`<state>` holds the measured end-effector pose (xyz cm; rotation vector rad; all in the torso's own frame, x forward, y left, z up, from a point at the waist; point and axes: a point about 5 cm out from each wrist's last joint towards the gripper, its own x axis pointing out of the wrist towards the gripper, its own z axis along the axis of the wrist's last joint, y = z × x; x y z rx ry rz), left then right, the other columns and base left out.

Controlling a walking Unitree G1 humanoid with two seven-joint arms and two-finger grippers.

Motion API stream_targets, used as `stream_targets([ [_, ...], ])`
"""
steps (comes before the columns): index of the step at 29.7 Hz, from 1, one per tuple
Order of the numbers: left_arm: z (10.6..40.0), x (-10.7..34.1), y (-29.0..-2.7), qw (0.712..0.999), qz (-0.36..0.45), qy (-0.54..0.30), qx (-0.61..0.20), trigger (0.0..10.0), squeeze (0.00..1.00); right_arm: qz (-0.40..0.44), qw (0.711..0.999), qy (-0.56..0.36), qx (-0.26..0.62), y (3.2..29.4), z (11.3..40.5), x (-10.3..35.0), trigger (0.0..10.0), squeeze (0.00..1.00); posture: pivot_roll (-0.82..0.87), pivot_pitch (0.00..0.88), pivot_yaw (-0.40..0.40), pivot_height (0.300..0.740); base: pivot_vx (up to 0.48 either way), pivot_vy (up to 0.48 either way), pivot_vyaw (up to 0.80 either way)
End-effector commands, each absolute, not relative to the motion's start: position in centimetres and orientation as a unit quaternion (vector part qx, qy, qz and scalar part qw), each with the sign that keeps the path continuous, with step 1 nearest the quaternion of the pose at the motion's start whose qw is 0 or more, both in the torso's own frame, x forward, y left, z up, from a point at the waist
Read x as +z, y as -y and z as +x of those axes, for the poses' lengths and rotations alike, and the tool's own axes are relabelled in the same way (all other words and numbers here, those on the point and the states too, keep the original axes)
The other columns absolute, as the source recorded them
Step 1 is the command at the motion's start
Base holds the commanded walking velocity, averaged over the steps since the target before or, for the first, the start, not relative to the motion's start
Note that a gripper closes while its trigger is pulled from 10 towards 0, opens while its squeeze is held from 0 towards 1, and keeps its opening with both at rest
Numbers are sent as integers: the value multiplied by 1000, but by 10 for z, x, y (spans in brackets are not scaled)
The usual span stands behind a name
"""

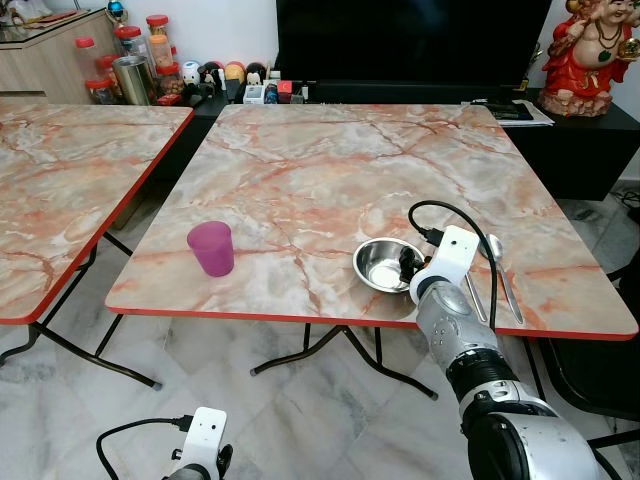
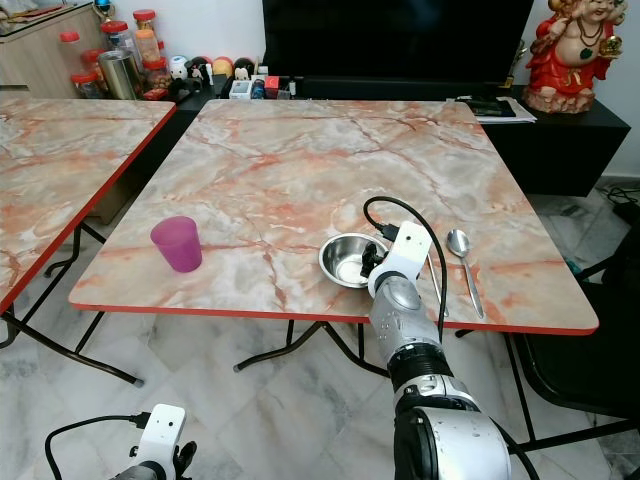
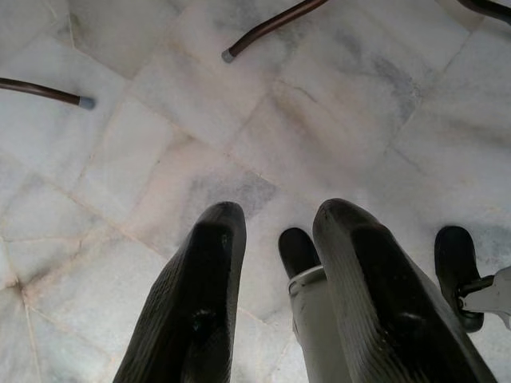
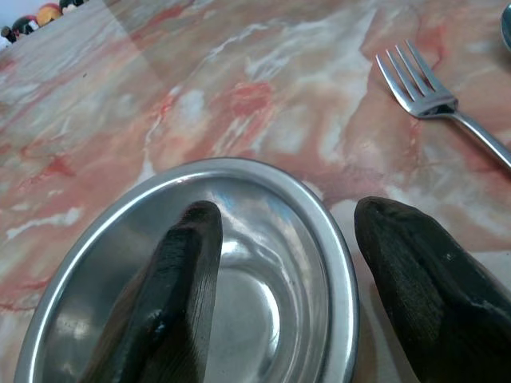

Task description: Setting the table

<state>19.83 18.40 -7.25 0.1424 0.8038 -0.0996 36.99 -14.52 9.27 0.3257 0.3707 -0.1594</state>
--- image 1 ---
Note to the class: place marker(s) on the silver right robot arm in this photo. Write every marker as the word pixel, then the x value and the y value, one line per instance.
pixel 465 340

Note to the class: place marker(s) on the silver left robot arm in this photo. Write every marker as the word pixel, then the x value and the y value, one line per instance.
pixel 186 473

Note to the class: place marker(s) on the stainless steel bowl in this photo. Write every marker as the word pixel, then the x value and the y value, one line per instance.
pixel 378 266

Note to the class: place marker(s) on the thin silver metal utensil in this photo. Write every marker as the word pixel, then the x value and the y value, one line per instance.
pixel 479 305

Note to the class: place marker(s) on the silver metal spoon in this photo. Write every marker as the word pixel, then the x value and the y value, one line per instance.
pixel 493 246

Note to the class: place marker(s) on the marble pattern folding table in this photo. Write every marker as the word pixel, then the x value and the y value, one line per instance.
pixel 330 180
pixel 60 190

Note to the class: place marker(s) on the stack of papers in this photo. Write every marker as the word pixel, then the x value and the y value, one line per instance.
pixel 522 111

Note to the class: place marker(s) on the purple plastic cup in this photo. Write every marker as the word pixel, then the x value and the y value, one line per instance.
pixel 211 250

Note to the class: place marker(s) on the small red box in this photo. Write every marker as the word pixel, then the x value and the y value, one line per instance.
pixel 285 90

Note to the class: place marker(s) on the black chair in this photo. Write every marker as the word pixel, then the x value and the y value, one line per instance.
pixel 590 375

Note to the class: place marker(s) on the black flat television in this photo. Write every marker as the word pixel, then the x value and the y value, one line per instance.
pixel 410 40

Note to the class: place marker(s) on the small white grey box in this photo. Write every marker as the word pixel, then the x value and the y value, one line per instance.
pixel 254 95

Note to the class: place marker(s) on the dark brown toy figure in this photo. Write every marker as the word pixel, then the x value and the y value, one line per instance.
pixel 256 72

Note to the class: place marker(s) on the yellow round toy figure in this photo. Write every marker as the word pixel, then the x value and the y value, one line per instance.
pixel 235 70

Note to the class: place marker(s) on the red laughing buddha statue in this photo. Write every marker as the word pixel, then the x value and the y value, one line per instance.
pixel 582 60

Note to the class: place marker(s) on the black round toy figure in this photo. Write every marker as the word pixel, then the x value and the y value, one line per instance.
pixel 212 73

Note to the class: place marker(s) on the white round toy figure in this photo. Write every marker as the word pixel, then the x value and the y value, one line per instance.
pixel 190 72

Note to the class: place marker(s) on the red lidded snack jar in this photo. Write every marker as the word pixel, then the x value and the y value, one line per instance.
pixel 170 82

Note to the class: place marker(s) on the stainless steel tumbler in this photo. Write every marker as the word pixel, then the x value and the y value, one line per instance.
pixel 132 80

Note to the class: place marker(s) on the tall red lidded jar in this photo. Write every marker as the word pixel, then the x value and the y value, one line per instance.
pixel 159 42

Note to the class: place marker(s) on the small red lidded jar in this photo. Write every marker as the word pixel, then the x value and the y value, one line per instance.
pixel 100 92

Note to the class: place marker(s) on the red lidded plastic jar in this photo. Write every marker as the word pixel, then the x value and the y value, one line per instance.
pixel 129 42

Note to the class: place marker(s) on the slim red lidded jar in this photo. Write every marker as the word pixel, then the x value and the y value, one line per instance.
pixel 87 60

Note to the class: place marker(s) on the blue round ornament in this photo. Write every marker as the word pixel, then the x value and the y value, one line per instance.
pixel 115 11

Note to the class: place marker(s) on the light wooden cabinet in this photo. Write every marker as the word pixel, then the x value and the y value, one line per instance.
pixel 45 65

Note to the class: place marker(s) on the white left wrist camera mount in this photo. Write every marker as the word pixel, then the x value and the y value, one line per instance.
pixel 207 435

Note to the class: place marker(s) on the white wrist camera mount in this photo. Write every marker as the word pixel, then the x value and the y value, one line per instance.
pixel 455 262
pixel 207 435

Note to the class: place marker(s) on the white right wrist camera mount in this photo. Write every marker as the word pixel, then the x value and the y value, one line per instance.
pixel 455 262

